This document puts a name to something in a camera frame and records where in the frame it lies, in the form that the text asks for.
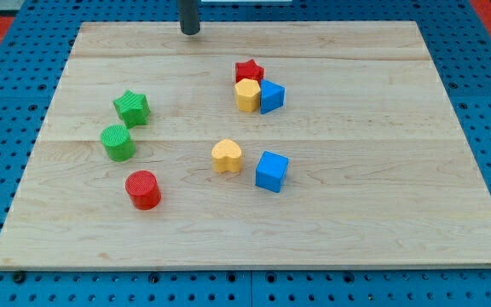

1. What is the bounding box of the green star block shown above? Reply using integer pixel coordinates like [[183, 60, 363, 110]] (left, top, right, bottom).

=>
[[113, 90, 150, 128]]

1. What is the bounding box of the red star block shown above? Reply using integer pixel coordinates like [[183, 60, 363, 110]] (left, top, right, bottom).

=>
[[234, 59, 264, 83]]

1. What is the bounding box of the blue triangle block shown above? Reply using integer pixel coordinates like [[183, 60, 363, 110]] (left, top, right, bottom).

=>
[[260, 79, 285, 114]]

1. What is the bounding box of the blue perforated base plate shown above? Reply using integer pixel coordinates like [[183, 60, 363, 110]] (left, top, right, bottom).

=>
[[0, 0, 491, 306]]

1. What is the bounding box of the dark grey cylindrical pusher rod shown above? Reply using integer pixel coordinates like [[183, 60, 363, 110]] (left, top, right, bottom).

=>
[[177, 0, 200, 36]]

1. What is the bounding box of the red cylinder block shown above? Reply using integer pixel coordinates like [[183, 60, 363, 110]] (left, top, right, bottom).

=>
[[124, 170, 162, 210]]

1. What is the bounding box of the green cylinder block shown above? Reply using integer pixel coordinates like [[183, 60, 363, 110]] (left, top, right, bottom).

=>
[[101, 125, 136, 162]]

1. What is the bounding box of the yellow heart block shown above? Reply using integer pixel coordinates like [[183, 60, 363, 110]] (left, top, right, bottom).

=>
[[211, 139, 243, 173]]

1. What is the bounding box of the blue cube block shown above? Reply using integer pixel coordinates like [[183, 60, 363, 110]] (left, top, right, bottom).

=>
[[255, 151, 289, 193]]

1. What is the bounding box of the light wooden board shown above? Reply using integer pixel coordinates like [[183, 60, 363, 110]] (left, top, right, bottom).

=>
[[0, 21, 491, 271]]

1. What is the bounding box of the yellow hexagon block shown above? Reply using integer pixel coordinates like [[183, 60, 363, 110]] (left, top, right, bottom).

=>
[[234, 78, 261, 113]]

